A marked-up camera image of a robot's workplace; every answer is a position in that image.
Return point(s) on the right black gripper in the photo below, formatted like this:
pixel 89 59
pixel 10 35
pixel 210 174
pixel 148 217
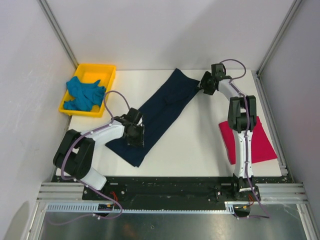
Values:
pixel 203 83

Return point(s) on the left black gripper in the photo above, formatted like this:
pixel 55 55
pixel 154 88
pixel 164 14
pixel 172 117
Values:
pixel 139 140

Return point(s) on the navy blue t-shirt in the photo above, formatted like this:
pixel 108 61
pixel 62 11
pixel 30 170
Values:
pixel 159 112

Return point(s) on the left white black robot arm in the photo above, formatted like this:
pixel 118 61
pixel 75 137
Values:
pixel 75 154

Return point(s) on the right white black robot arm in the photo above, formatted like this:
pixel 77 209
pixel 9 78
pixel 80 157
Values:
pixel 242 119

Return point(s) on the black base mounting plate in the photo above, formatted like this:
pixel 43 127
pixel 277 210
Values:
pixel 162 188

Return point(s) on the teal crumpled t-shirt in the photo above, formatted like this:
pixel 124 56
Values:
pixel 85 95

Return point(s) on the folded magenta t-shirt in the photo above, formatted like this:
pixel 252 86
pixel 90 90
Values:
pixel 261 148

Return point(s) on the right aluminium frame post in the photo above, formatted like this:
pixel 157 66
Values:
pixel 280 34

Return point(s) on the aluminium frame post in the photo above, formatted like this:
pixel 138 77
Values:
pixel 280 34
pixel 52 20

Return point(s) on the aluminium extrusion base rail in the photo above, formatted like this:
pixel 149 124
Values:
pixel 290 193

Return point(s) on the left aluminium frame post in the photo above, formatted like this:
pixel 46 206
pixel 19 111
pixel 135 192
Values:
pixel 52 20

